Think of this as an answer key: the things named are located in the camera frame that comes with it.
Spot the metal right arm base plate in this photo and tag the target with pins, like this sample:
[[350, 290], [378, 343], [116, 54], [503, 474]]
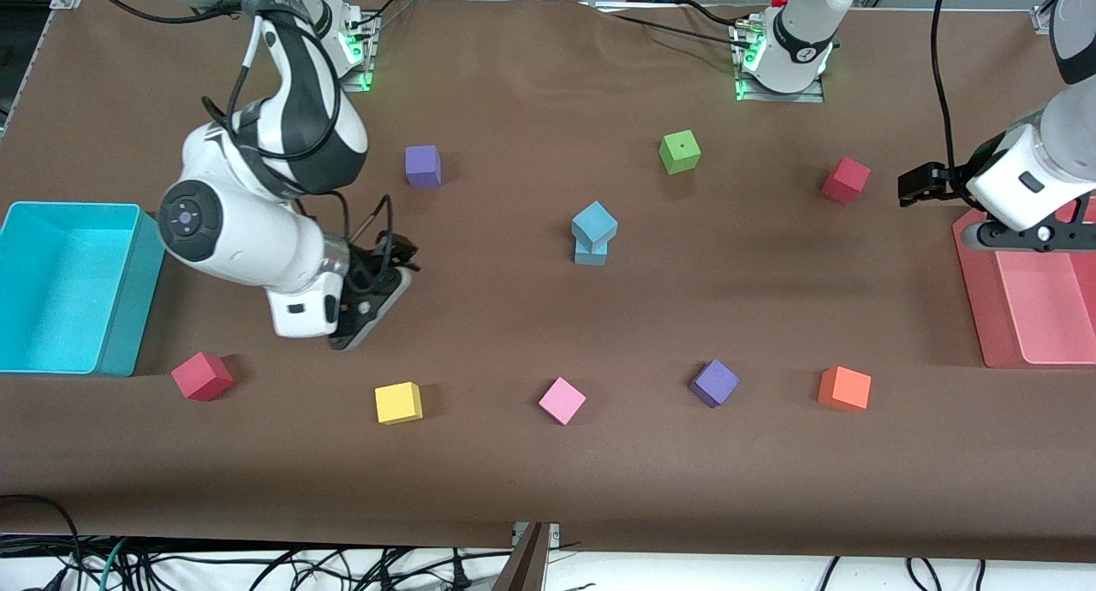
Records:
[[366, 60]]

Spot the orange foam block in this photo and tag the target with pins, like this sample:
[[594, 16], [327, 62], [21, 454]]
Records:
[[844, 389]]

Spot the pink plastic bin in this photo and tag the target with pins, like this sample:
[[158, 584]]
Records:
[[1045, 317]]

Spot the yellow foam block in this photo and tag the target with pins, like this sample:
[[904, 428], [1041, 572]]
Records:
[[398, 402]]

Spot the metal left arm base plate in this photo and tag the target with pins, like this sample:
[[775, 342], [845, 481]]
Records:
[[805, 96]]

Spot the dark table support beam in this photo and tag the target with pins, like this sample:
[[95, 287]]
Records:
[[522, 570]]

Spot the green foam block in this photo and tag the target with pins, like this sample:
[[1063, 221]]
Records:
[[680, 152]]

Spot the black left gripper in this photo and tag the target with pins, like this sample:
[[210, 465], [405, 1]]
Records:
[[949, 182]]

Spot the brown table cover sheet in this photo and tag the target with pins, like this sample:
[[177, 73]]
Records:
[[548, 488]]

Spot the pink foam block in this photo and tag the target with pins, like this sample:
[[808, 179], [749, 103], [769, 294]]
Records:
[[562, 400]]

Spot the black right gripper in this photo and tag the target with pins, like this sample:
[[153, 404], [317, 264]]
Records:
[[378, 263]]

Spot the red foam block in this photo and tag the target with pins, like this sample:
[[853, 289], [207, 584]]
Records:
[[845, 180], [201, 377]]

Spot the purple foam block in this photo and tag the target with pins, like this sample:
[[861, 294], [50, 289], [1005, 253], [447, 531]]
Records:
[[714, 382], [423, 164]]

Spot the teal plastic bin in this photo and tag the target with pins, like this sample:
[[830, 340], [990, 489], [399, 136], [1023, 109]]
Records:
[[60, 283]]

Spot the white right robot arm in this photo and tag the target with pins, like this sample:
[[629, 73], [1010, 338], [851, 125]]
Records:
[[248, 231]]

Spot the blue foam block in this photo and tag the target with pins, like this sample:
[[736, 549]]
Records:
[[591, 257], [594, 223]]

